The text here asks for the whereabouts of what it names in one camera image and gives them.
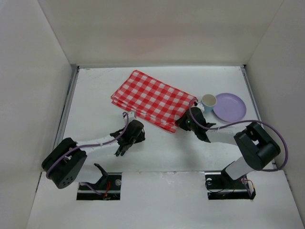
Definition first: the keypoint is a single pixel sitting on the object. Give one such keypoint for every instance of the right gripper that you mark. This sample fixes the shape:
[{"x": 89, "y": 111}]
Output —
[{"x": 183, "y": 122}]

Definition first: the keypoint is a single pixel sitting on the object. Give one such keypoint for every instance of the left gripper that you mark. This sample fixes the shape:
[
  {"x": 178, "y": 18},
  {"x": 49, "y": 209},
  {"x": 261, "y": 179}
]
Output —
[{"x": 124, "y": 143}]

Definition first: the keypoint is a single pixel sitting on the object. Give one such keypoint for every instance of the red checkered cloth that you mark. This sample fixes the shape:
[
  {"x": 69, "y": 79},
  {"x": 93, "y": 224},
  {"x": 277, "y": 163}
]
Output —
[{"x": 152, "y": 100}]

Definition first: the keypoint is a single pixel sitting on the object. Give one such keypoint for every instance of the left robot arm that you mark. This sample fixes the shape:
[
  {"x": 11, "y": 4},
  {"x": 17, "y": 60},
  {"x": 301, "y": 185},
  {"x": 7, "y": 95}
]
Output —
[{"x": 64, "y": 164}]

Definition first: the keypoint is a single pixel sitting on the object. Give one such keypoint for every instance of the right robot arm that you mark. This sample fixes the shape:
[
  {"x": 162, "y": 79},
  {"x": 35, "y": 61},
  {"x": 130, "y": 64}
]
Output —
[{"x": 256, "y": 146}]

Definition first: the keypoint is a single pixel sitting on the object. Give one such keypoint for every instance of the blue mug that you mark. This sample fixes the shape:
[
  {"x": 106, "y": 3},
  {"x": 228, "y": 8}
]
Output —
[{"x": 208, "y": 101}]

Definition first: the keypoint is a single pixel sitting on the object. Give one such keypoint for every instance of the purple plate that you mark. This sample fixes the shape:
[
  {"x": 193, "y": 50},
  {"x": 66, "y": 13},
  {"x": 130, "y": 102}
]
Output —
[{"x": 229, "y": 107}]

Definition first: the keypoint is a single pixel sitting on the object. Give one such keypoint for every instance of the gold knife green handle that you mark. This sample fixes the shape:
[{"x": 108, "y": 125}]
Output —
[{"x": 123, "y": 151}]

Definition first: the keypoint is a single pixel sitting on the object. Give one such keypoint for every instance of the gold fork green handle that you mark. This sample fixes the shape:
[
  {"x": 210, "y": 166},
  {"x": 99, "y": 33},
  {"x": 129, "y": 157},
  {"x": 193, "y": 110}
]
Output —
[{"x": 118, "y": 152}]

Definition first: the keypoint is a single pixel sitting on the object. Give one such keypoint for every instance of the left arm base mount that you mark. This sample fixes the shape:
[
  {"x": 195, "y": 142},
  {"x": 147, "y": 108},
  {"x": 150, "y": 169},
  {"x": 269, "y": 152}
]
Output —
[{"x": 101, "y": 186}]

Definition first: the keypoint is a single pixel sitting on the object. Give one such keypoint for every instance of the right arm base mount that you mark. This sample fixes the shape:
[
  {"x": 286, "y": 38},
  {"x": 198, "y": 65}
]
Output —
[{"x": 221, "y": 187}]

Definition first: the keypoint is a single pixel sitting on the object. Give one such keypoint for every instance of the left aluminium rail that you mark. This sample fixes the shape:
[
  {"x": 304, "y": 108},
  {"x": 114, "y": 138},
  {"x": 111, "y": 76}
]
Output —
[{"x": 66, "y": 107}]

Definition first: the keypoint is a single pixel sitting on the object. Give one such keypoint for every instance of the aluminium rail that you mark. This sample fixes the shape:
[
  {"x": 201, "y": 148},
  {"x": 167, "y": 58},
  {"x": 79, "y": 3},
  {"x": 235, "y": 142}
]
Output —
[
  {"x": 250, "y": 92},
  {"x": 66, "y": 107}
]

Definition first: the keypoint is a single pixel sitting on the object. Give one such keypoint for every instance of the right aluminium rail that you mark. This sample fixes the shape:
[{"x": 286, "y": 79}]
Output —
[{"x": 250, "y": 92}]

